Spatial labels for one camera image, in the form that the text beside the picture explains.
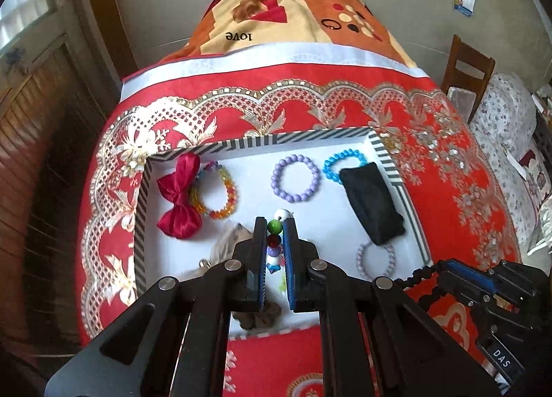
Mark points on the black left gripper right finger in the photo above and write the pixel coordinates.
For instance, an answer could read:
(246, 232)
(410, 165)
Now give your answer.
(376, 341)

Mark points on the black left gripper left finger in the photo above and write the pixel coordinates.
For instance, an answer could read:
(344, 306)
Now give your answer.
(172, 340)

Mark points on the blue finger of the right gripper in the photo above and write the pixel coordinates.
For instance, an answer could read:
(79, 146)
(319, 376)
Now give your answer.
(471, 275)

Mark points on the leopard print bow scrunchie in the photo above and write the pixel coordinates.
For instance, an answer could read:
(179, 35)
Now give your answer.
(250, 305)

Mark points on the dark red velvet bow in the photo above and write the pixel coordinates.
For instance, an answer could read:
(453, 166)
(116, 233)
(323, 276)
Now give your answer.
(182, 221)

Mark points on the black fabric pouch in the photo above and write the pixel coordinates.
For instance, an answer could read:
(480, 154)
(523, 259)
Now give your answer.
(372, 203)

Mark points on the striped white tray box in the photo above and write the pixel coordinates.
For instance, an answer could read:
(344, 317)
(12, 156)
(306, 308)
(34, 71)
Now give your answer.
(327, 220)

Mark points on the white floral pillow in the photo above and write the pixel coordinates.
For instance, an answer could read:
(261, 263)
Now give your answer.
(504, 124)

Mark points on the wooden chair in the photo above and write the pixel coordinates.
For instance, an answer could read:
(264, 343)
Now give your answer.
(469, 70)

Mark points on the red floral bedspread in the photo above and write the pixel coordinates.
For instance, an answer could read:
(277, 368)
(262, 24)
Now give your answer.
(269, 90)

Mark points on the wooden slatted headboard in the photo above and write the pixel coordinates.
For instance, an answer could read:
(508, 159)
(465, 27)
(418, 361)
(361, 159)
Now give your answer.
(49, 126)

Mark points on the orange love print quilt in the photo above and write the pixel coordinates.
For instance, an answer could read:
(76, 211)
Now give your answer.
(230, 25)

